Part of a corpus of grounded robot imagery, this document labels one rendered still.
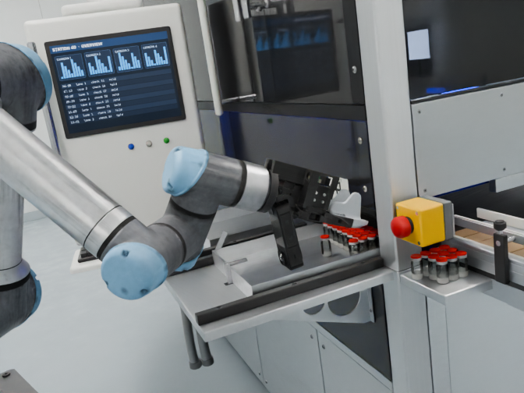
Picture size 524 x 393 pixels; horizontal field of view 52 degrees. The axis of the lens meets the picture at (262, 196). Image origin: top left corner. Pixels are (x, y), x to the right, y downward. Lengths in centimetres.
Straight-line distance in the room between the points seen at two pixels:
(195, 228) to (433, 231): 43
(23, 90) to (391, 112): 64
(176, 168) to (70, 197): 15
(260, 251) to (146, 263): 64
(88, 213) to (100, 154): 115
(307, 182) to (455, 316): 53
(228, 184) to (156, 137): 110
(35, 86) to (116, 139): 94
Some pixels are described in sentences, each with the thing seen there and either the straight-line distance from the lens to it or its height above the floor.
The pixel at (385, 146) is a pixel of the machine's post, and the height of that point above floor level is 113.
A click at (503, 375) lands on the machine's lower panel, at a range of 142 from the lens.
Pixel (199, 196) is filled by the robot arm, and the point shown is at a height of 114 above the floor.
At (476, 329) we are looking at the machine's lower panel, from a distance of 131.
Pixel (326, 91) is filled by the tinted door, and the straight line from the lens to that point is 122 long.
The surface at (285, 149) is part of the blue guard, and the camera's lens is 144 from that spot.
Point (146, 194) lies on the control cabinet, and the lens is 191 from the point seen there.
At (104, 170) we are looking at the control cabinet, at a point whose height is 105.
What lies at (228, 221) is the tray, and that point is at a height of 88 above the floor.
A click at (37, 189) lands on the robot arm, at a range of 77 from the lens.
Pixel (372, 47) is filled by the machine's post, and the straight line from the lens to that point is 104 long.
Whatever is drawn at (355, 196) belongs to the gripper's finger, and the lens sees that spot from 92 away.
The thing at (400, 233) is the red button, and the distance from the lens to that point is 100.
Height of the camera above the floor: 132
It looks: 14 degrees down
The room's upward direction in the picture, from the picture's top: 8 degrees counter-clockwise
